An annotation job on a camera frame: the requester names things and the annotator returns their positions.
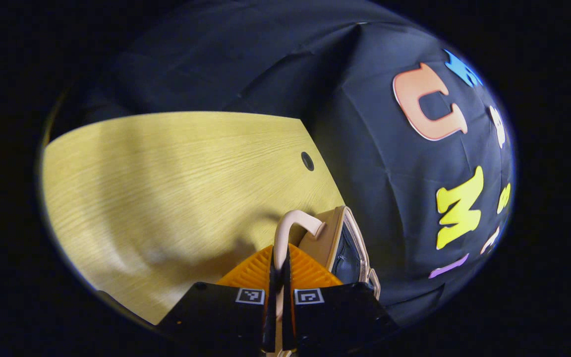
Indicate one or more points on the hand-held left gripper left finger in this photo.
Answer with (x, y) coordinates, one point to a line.
(270, 317)

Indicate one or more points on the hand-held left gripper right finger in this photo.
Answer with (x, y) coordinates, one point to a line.
(288, 322)

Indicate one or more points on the beige suitcase with black lining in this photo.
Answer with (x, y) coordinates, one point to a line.
(322, 240)

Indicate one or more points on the black backdrop cloth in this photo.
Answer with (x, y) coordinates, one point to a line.
(374, 163)

